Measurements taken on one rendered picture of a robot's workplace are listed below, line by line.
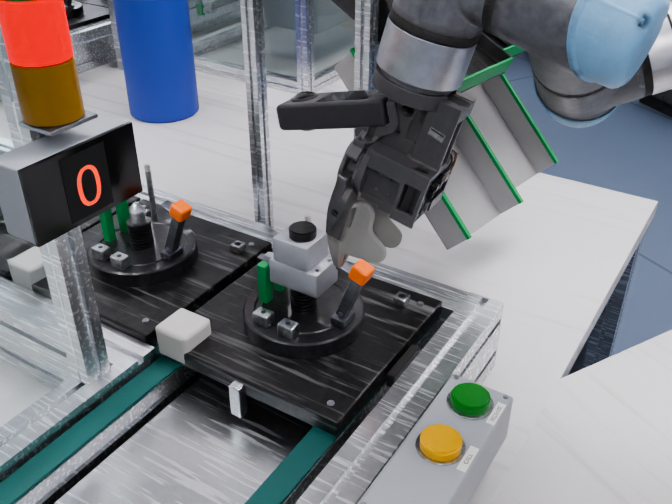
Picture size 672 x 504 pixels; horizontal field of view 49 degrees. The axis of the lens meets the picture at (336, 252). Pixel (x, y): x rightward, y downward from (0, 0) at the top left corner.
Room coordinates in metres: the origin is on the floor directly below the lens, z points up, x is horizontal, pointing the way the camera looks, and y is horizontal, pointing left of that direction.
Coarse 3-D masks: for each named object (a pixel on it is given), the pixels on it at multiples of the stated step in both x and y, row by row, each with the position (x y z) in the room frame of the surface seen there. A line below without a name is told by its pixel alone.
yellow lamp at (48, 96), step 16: (64, 64) 0.58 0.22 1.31; (16, 80) 0.57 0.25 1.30; (32, 80) 0.57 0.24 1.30; (48, 80) 0.57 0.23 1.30; (64, 80) 0.58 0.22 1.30; (32, 96) 0.57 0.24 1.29; (48, 96) 0.57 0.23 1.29; (64, 96) 0.58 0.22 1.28; (80, 96) 0.59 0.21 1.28; (32, 112) 0.57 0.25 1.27; (48, 112) 0.57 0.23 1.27; (64, 112) 0.57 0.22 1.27; (80, 112) 0.59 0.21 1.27
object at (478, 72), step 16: (336, 0) 0.94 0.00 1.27; (352, 0) 0.92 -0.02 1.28; (384, 0) 0.89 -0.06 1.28; (352, 16) 0.92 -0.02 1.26; (384, 16) 0.89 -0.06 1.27; (480, 48) 0.94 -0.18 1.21; (496, 48) 0.93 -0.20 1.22; (480, 64) 0.92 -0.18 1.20; (496, 64) 0.89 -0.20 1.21; (464, 80) 0.83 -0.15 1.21; (480, 80) 0.87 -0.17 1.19
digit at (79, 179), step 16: (96, 144) 0.59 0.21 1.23; (64, 160) 0.56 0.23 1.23; (80, 160) 0.58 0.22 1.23; (96, 160) 0.59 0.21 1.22; (64, 176) 0.56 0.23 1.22; (80, 176) 0.57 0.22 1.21; (96, 176) 0.59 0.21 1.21; (80, 192) 0.57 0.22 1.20; (96, 192) 0.58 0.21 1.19; (80, 208) 0.57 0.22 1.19; (96, 208) 0.58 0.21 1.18
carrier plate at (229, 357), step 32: (384, 288) 0.75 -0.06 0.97; (224, 320) 0.69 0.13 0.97; (384, 320) 0.69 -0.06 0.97; (416, 320) 0.69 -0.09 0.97; (192, 352) 0.63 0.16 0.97; (224, 352) 0.63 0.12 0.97; (256, 352) 0.63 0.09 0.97; (352, 352) 0.63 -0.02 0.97; (384, 352) 0.63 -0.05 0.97; (256, 384) 0.58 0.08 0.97; (288, 384) 0.58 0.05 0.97; (320, 384) 0.58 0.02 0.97; (352, 384) 0.58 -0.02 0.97; (320, 416) 0.54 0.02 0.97; (352, 416) 0.55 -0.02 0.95
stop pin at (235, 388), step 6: (234, 384) 0.58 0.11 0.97; (240, 384) 0.58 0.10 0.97; (234, 390) 0.58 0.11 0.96; (240, 390) 0.58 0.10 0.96; (234, 396) 0.58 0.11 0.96; (240, 396) 0.58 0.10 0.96; (234, 402) 0.58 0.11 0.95; (240, 402) 0.58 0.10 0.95; (246, 402) 0.58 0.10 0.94; (234, 408) 0.58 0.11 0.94; (240, 408) 0.58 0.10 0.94; (246, 408) 0.58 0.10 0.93; (234, 414) 0.58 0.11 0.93; (240, 414) 0.58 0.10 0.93
